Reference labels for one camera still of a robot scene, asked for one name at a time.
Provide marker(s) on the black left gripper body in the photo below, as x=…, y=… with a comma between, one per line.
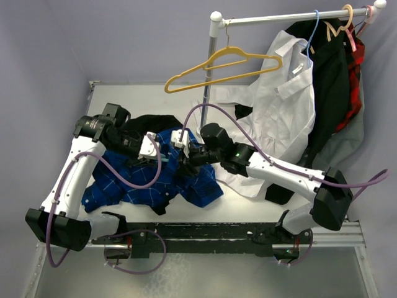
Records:
x=135, y=161

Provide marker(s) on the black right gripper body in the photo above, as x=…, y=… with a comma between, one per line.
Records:
x=198, y=156

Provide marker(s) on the blue plaid shirt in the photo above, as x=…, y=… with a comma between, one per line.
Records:
x=199, y=190

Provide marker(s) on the teal plastic hanger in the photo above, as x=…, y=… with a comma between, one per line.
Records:
x=166, y=159

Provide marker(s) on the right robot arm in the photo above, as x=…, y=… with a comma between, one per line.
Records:
x=328, y=197

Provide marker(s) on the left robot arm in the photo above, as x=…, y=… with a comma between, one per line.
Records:
x=56, y=221

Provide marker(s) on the yellow velvet hanger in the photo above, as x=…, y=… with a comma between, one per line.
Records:
x=209, y=65

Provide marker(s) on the white shirt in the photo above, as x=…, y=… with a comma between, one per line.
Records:
x=282, y=101

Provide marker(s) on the black hanging shirt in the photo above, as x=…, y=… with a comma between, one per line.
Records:
x=330, y=82

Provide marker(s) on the beige hanger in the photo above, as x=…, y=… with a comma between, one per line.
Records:
x=330, y=30

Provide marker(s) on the light blue hanger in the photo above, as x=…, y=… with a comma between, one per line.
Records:
x=310, y=38

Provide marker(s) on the red plaid hanging shirt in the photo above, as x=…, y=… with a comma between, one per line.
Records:
x=354, y=61

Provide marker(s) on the pink hanger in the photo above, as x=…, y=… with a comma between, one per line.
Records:
x=363, y=24

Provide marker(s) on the black garment on table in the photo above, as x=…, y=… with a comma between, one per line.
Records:
x=152, y=124

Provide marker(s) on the silver clothes rack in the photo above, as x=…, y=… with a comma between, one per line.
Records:
x=217, y=23

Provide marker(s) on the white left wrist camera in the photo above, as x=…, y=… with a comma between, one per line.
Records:
x=147, y=149

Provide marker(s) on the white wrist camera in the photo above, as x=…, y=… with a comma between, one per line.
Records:
x=180, y=139
x=147, y=149

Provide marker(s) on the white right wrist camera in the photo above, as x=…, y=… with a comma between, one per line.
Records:
x=180, y=139

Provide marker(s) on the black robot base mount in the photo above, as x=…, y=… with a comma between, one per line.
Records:
x=259, y=239

